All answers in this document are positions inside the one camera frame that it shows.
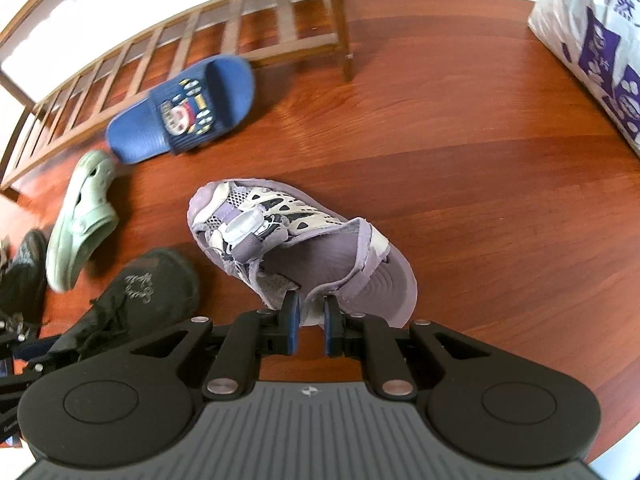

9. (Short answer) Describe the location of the white purple printed plastic bag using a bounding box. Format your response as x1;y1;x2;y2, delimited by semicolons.
527;0;640;156

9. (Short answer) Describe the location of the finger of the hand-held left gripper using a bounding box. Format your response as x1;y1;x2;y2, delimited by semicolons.
0;322;58;396

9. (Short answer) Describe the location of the pale green clog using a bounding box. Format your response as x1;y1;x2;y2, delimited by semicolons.
46;150;120;292

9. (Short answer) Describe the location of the wooden shoe rack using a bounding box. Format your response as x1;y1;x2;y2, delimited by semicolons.
0;0;356;192

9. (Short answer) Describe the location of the purple strap sandal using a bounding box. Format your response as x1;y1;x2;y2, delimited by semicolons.
187;178;418;328

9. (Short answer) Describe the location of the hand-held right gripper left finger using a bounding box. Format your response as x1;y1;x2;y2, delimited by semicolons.
132;292;301;402

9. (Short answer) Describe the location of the black ankle boot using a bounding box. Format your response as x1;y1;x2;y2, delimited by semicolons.
32;247;201;366
0;230;48;328

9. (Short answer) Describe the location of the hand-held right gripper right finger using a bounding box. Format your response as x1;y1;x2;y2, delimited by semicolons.
322;297;481;403

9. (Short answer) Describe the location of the blue cartoon print slide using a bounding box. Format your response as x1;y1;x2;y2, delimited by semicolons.
106;55;256;165

